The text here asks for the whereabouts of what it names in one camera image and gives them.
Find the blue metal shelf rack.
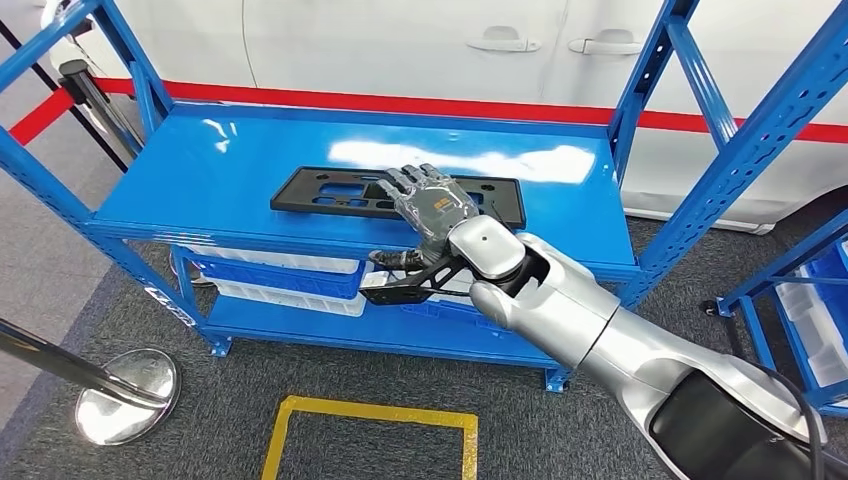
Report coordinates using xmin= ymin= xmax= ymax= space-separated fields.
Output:
xmin=0 ymin=0 xmax=848 ymax=395
xmin=702 ymin=211 xmax=848 ymax=419

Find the chrome stanchion post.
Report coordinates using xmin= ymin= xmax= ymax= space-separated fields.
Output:
xmin=0 ymin=317 xmax=181 ymax=446
xmin=58 ymin=59 xmax=144 ymax=174

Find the white car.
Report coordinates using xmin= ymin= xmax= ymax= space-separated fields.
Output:
xmin=39 ymin=0 xmax=848 ymax=236

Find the yellow floor tape square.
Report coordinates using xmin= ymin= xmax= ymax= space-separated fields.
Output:
xmin=260 ymin=395 xmax=480 ymax=480

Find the black plastic panel part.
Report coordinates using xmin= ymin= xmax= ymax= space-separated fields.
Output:
xmin=270 ymin=165 xmax=528 ymax=230

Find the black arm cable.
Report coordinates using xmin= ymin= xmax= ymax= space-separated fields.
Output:
xmin=725 ymin=311 xmax=826 ymax=480

